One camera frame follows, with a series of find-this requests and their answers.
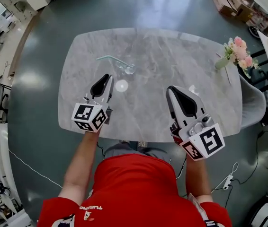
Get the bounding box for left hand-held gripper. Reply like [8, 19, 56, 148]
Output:
[71, 73, 115, 134]

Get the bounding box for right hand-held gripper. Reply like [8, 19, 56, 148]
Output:
[166, 86, 226, 162]

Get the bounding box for person's right forearm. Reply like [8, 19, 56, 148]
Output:
[185, 154, 214, 203]

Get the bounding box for person's left forearm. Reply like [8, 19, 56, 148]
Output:
[58, 130, 100, 205]

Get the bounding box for grey marble table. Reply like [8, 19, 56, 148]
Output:
[57, 27, 243, 143]

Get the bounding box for pale green vase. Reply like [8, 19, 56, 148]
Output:
[214, 57, 231, 70]

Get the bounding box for person's grey trousers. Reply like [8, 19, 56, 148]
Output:
[104, 142, 170, 162]

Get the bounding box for grey shell chair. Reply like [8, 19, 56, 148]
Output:
[239, 74, 267, 130]

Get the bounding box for pink flower bouquet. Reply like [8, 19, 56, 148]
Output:
[223, 36, 260, 79]

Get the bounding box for person's red shirt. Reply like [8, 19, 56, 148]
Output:
[36, 154, 233, 227]

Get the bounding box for brown cardboard box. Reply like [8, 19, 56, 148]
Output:
[237, 3, 255, 23]
[219, 5, 239, 18]

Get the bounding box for white power strip with cable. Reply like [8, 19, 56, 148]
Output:
[211, 162, 239, 193]

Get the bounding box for long black cable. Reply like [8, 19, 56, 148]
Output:
[223, 130, 268, 209]

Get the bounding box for thin white cable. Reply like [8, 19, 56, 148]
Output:
[8, 149, 63, 189]

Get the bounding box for grey locker wall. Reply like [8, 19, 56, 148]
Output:
[0, 0, 39, 22]

